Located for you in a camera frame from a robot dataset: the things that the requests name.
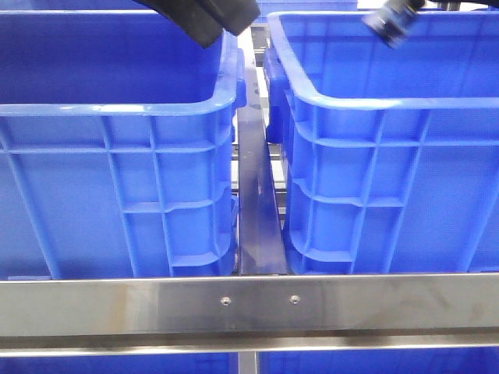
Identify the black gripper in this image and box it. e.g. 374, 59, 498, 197
138, 0, 260, 48
363, 0, 425, 49

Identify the blue bin rear right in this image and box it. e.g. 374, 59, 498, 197
254, 0, 358, 23

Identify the blue bin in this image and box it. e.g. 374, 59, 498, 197
260, 348, 498, 373
1, 353, 237, 373
1, 10, 246, 281
11, 0, 147, 10
264, 11, 498, 274
254, 0, 358, 23

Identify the blue bin front right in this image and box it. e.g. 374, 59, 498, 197
264, 11, 498, 274

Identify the blue bin front left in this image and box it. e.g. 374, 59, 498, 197
1, 10, 246, 281

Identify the blue bin rear left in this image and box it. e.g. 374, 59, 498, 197
11, 0, 147, 10

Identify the steel centre divider bar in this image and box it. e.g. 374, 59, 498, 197
237, 49, 288, 276

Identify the blue bin lower left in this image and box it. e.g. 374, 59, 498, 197
1, 353, 237, 373

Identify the blue bin lower right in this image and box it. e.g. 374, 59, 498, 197
260, 348, 498, 373

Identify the steel front rack rail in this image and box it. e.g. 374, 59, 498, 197
1, 273, 498, 357

